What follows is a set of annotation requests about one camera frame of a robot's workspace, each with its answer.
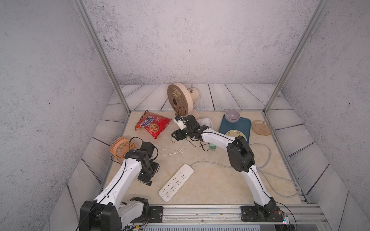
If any green usb charger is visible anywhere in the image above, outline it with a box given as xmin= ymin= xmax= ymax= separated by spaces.
xmin=209 ymin=143 xmax=217 ymax=150

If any white power strip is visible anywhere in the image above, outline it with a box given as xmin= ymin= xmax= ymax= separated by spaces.
xmin=159 ymin=164 xmax=194 ymax=202

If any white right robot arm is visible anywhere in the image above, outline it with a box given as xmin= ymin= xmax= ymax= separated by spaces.
xmin=172 ymin=115 xmax=276 ymax=208

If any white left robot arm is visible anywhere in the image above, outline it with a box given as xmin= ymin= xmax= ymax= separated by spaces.
xmin=76 ymin=141 xmax=159 ymax=231

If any small white fan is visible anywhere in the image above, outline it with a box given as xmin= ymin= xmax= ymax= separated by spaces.
xmin=197 ymin=117 xmax=214 ymax=129

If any beige desk fan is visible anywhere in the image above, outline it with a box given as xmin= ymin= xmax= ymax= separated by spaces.
xmin=167 ymin=83 xmax=199 ymax=119

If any small orange fan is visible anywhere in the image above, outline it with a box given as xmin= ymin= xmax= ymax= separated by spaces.
xmin=110 ymin=137 xmax=138 ymax=164

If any red candy bag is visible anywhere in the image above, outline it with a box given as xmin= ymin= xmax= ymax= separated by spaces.
xmin=135 ymin=110 xmax=171 ymax=139

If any lilac ceramic bowl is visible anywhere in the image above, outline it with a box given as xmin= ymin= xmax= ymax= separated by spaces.
xmin=225 ymin=110 xmax=241 ymax=123

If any pale yellow painted plate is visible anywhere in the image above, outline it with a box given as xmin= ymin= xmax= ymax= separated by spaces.
xmin=226 ymin=130 xmax=248 ymax=141

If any teal plastic tray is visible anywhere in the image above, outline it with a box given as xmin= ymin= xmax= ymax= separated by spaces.
xmin=219 ymin=116 xmax=251 ymax=142

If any black thin cable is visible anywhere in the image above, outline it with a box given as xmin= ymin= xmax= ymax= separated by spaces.
xmin=185 ymin=137 xmax=212 ymax=153

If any black usb cable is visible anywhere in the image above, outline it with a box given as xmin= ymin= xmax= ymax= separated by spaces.
xmin=110 ymin=137 xmax=160 ymax=165

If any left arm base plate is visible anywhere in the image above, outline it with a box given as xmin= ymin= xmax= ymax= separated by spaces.
xmin=134 ymin=206 xmax=164 ymax=223

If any grey power strip cable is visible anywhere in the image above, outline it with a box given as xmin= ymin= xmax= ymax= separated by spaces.
xmin=189 ymin=142 xmax=302 ymax=199

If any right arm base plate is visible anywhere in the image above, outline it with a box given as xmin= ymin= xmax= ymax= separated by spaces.
xmin=240 ymin=201 xmax=285 ymax=222

